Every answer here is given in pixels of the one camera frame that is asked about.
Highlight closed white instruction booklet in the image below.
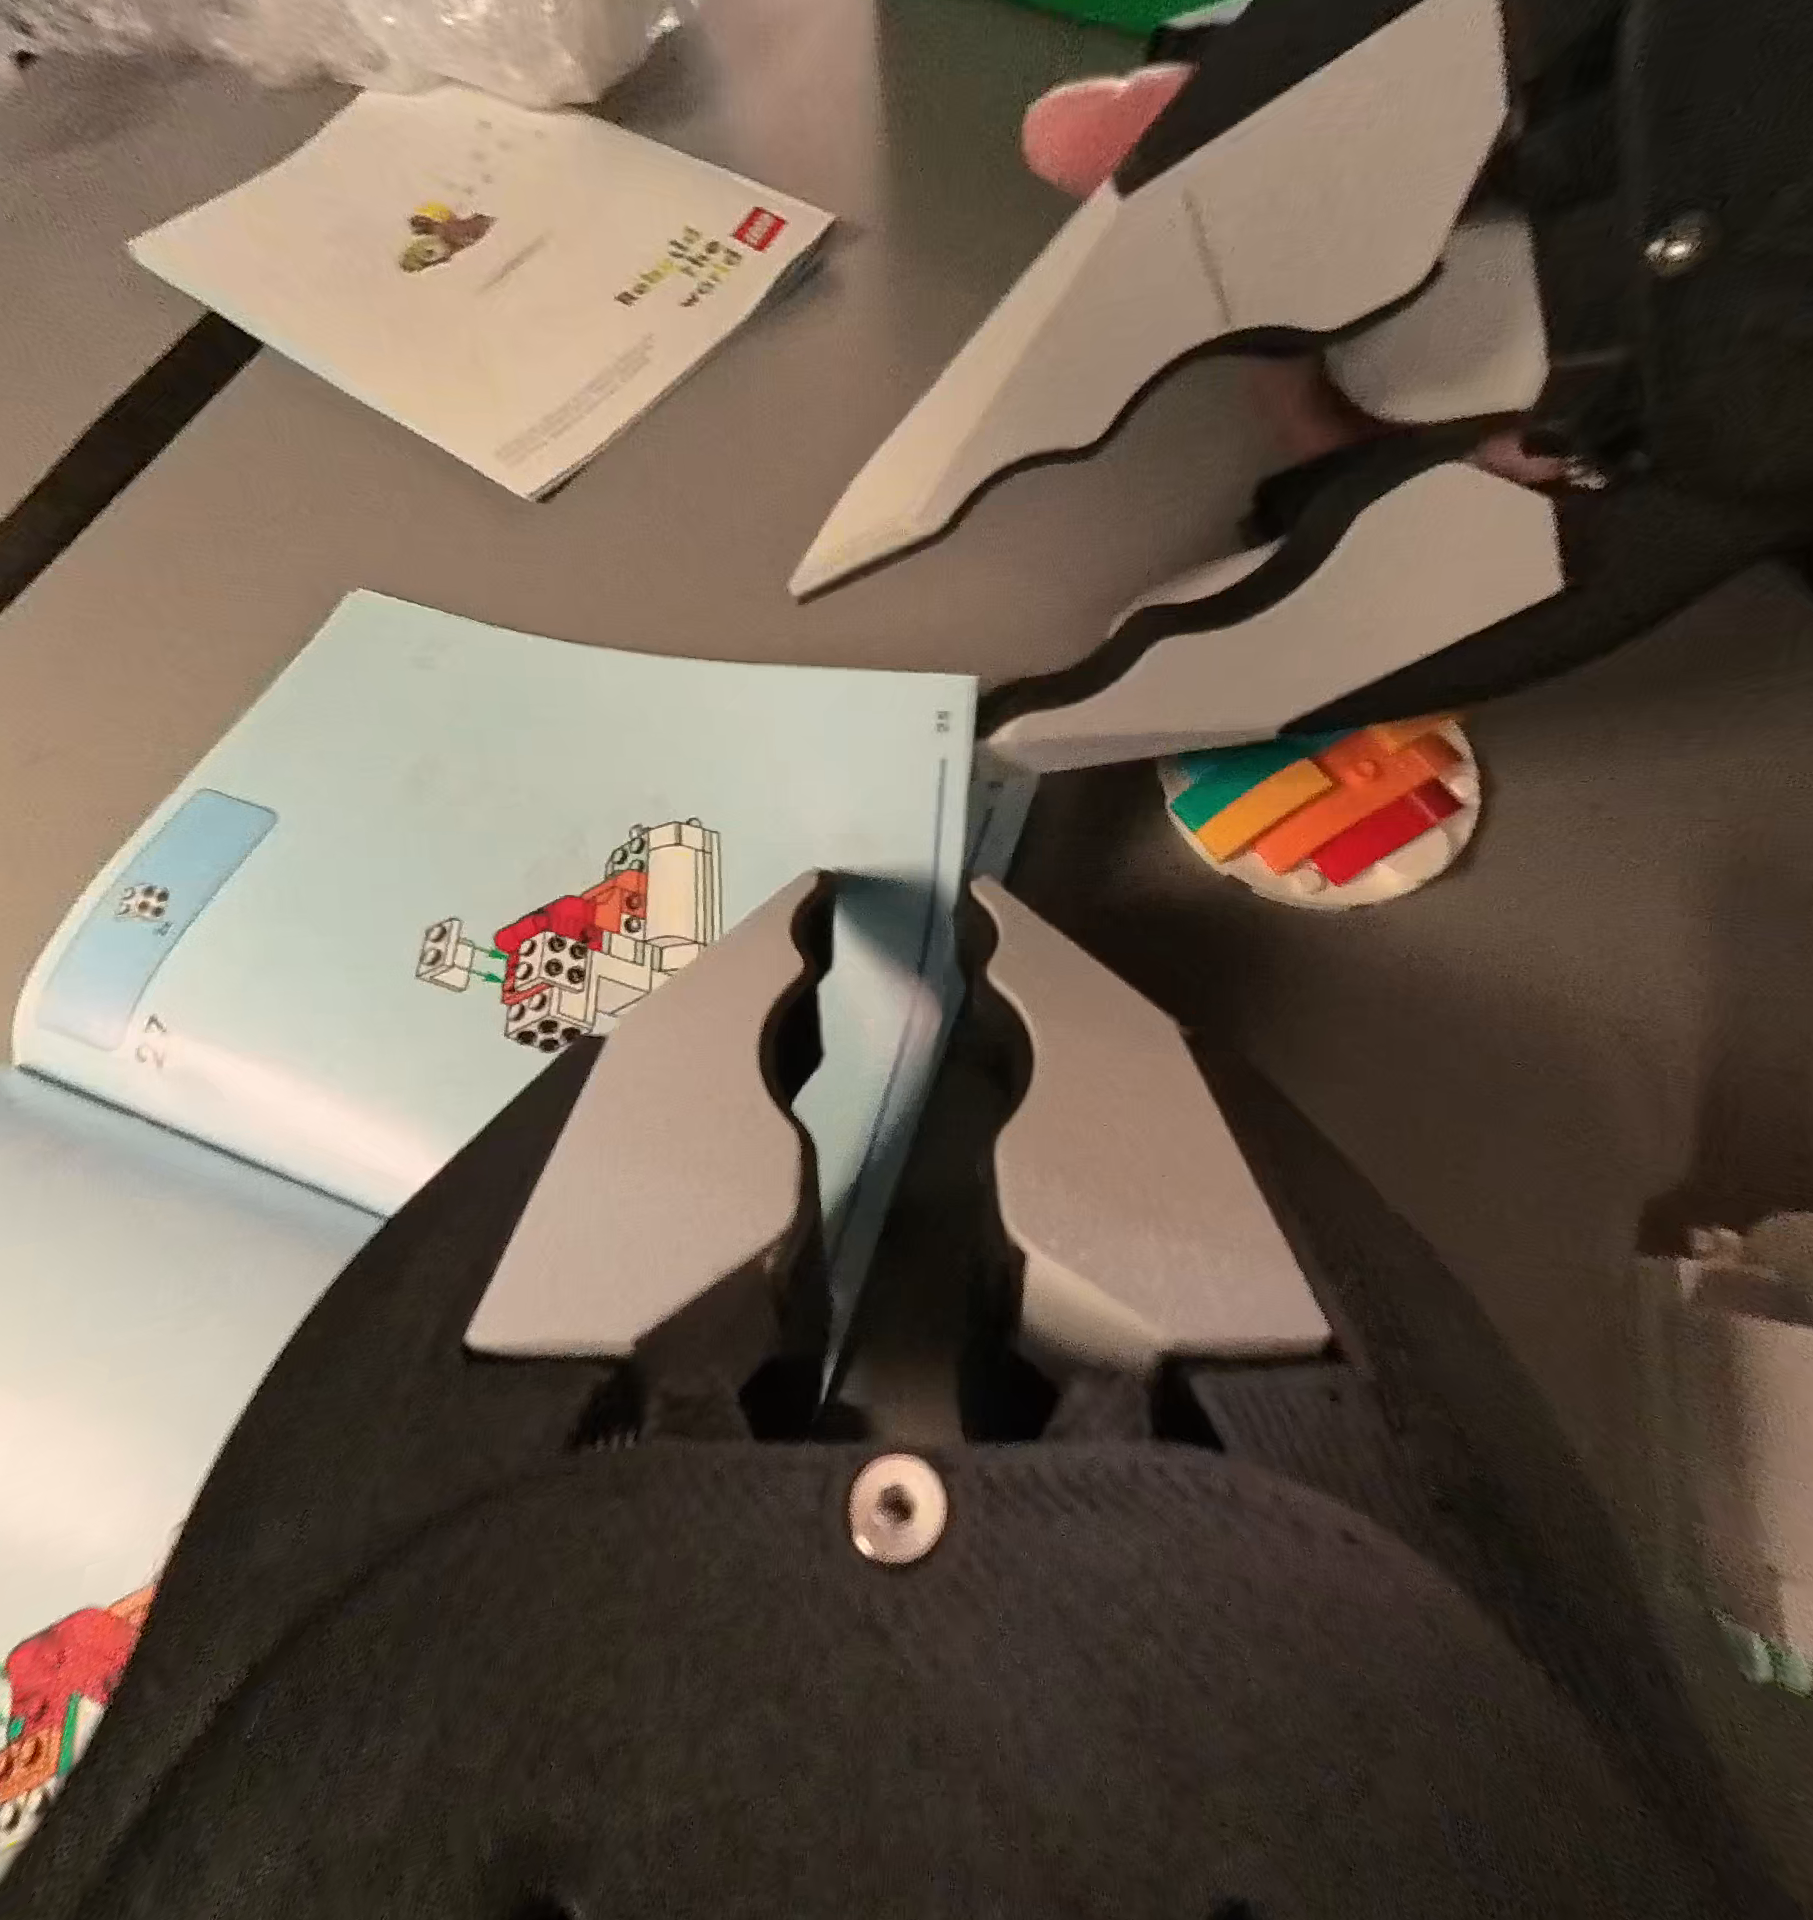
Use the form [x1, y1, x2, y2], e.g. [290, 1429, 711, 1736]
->
[126, 87, 837, 504]

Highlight person's right hand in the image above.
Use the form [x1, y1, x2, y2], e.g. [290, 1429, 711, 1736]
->
[1023, 63, 1376, 471]

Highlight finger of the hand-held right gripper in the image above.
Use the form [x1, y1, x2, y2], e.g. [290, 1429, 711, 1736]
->
[787, 0, 1550, 600]
[974, 459, 1570, 777]

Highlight light blue instruction booklet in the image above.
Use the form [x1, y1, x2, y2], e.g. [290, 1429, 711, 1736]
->
[0, 588, 1038, 1869]

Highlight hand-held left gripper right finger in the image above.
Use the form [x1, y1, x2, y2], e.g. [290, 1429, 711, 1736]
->
[970, 879, 1334, 1370]

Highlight clear plastic bag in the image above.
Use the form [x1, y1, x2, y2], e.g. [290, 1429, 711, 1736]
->
[187, 0, 697, 110]

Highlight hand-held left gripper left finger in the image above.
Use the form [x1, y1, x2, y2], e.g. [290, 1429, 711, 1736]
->
[462, 866, 837, 1361]

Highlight round white rainbow lego plate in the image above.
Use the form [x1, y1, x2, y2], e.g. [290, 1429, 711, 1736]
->
[1159, 717, 1482, 906]

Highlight green plastic bin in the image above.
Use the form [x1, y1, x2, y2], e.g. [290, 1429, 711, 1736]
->
[1019, 0, 1253, 32]

